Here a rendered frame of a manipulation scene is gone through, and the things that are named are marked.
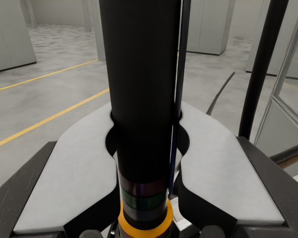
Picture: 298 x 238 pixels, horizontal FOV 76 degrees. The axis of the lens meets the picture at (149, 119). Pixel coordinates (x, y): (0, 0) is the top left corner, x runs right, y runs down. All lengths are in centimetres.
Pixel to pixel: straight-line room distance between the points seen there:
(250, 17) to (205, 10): 520
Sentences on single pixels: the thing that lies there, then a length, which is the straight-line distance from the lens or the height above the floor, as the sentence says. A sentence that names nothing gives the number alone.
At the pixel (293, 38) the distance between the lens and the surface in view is 152.
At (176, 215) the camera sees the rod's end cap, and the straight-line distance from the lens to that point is 19.
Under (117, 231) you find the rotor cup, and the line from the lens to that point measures 40.
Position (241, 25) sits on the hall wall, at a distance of 1228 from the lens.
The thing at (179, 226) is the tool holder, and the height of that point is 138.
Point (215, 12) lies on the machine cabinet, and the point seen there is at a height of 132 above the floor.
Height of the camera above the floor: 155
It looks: 31 degrees down
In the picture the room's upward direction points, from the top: straight up
